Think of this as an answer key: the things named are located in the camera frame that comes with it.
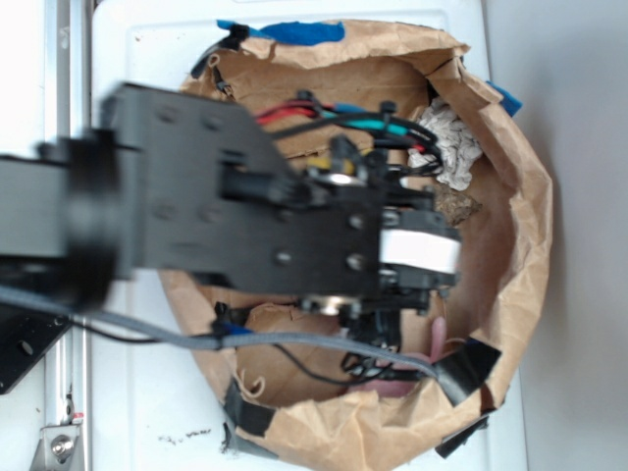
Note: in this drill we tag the black tape patch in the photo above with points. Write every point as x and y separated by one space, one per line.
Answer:
464 371
241 413

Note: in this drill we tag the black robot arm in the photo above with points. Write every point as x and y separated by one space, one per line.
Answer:
169 181

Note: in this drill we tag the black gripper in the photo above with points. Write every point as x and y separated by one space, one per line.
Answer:
351 238

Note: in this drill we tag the pink rubber toy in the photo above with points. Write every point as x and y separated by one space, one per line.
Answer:
400 388

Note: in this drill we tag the blue tape strip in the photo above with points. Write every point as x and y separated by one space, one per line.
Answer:
509 102
290 33

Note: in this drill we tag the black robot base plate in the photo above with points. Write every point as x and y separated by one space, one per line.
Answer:
26 336

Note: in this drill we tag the black tape patch bottom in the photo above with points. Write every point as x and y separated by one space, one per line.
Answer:
241 413

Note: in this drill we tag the brown rock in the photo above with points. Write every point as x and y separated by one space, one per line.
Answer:
456 206

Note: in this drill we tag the metal corner bracket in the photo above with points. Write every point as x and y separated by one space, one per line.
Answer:
59 448

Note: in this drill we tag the brown paper bag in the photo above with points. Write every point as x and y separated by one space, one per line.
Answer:
505 257

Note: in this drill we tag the aluminium frame rail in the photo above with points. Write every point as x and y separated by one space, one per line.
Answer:
64 377

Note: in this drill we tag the blue tape strip top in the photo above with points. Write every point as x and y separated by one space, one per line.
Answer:
290 33

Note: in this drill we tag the crumpled white paper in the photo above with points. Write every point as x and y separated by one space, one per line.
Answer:
459 148

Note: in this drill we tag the black tape patch right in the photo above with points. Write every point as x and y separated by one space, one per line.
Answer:
464 371

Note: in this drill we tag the blue tape strip right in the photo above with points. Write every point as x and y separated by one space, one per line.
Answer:
509 102

